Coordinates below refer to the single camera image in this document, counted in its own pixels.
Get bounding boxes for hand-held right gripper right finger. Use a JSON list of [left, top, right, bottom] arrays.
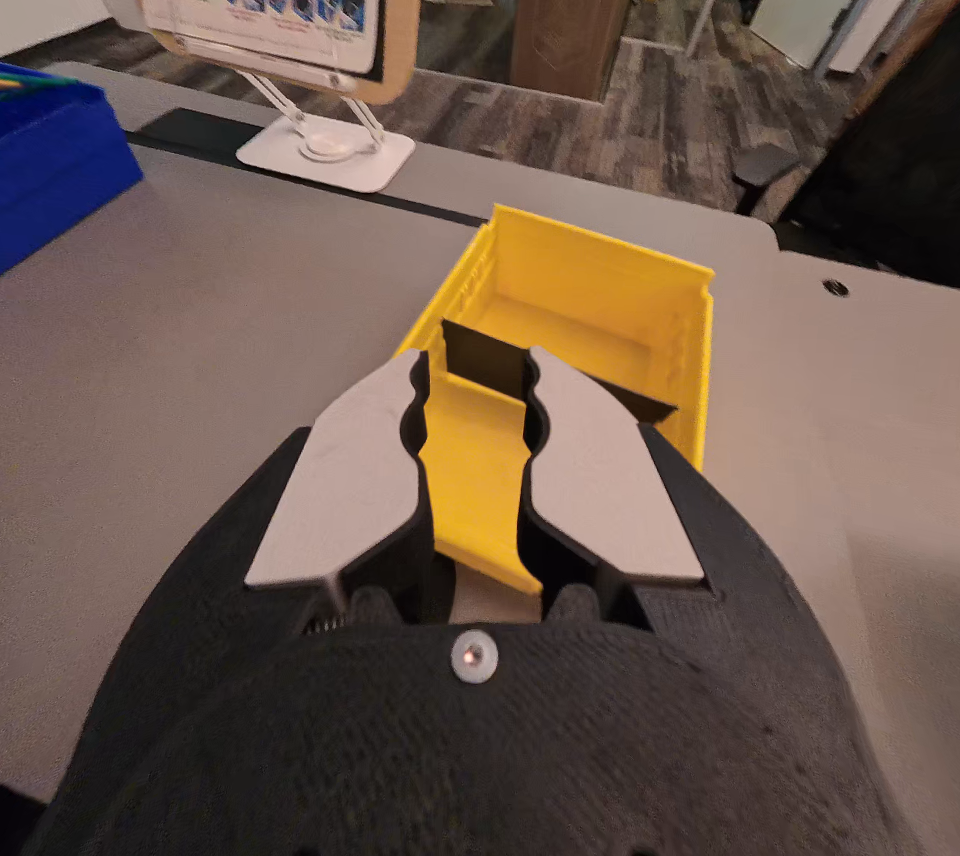
[[517, 346, 708, 623]]

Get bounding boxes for clear poster holder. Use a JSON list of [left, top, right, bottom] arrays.
[[150, 0, 361, 94]]

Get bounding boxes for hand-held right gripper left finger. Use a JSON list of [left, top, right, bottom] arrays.
[[244, 348, 453, 623]]

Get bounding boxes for white stand base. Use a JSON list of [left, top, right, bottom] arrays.
[[236, 70, 416, 193]]

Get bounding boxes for yellow plastic bin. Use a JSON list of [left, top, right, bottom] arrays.
[[393, 203, 715, 595]]

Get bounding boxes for black mesh office chair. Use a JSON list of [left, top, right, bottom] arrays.
[[733, 38, 960, 281]]

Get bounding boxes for blue plastic bin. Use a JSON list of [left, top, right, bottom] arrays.
[[0, 62, 145, 276]]

